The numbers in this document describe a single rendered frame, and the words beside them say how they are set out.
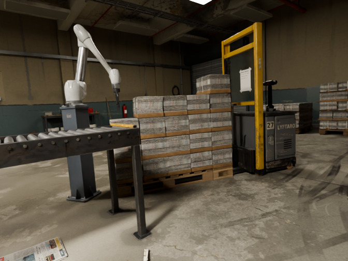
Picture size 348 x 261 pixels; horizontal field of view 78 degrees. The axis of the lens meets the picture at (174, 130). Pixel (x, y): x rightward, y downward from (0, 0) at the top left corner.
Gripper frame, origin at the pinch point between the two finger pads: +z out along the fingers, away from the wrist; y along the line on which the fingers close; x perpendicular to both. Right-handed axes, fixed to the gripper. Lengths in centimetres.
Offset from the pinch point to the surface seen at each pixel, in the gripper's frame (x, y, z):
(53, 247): 61, -86, 95
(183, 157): -67, -17, 63
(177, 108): -64, -18, 6
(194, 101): -86, -17, -1
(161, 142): -42, -18, 43
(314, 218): -128, -133, 98
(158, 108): -40.9, -18.4, 4.6
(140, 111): -21.3, -17.9, 5.9
